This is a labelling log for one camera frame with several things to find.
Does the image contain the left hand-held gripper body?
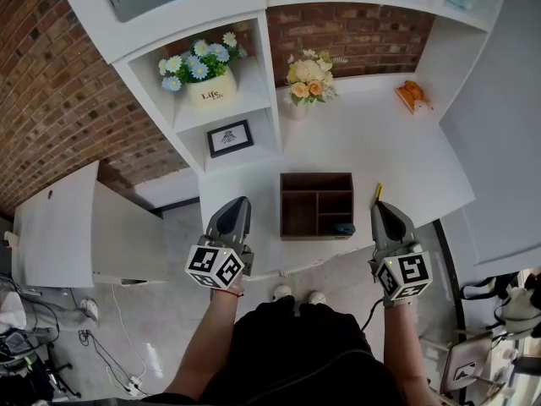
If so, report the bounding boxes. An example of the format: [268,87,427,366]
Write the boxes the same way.
[184,233,257,291]

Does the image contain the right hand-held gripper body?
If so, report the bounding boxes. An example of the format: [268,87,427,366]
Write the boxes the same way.
[367,239,434,308]

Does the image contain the brown wooden organizer box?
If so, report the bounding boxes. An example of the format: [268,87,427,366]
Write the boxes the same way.
[279,172,355,243]

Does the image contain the person's right forearm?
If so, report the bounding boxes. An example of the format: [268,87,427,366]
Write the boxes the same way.
[382,302,429,398]

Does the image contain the person's left forearm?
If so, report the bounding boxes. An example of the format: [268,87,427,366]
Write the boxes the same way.
[162,288,246,402]

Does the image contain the white desk with shelves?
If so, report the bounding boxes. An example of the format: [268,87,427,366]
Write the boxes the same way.
[54,0,512,279]

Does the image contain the small black white device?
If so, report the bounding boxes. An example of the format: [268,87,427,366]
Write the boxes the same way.
[453,361,477,382]

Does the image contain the person's black clothing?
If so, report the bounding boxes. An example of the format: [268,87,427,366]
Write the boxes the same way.
[145,296,409,406]

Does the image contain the orange desk ornament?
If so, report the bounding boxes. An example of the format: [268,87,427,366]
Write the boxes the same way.
[394,80,434,118]

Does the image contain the blue flowers in cream pot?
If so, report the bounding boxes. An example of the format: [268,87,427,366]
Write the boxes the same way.
[158,31,249,111]

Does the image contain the white power strip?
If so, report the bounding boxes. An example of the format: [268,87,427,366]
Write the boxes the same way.
[125,374,145,398]

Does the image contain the yellow flowers in white vase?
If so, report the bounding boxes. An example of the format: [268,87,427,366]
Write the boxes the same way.
[285,48,342,122]

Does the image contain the white side table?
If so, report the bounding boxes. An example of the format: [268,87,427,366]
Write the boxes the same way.
[11,161,171,289]

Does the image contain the black office chair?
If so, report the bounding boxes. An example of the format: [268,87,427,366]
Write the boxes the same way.
[36,344,84,399]

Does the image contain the grey equipment bag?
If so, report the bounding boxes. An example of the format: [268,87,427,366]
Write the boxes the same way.
[0,327,41,367]

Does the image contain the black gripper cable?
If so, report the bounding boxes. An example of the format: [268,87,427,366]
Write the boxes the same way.
[358,298,384,334]

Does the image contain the white plug cable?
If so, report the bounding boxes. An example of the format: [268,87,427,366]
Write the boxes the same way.
[247,260,325,281]

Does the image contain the black picture frame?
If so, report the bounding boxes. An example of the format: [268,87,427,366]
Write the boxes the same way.
[205,119,255,159]

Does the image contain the white floor cable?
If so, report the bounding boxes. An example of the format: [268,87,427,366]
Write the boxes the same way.
[111,283,149,381]

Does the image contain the white bag with black straps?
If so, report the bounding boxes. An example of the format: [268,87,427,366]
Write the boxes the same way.
[459,273,541,340]

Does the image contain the black floor cable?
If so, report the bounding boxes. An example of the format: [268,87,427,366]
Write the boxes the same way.
[77,329,143,393]

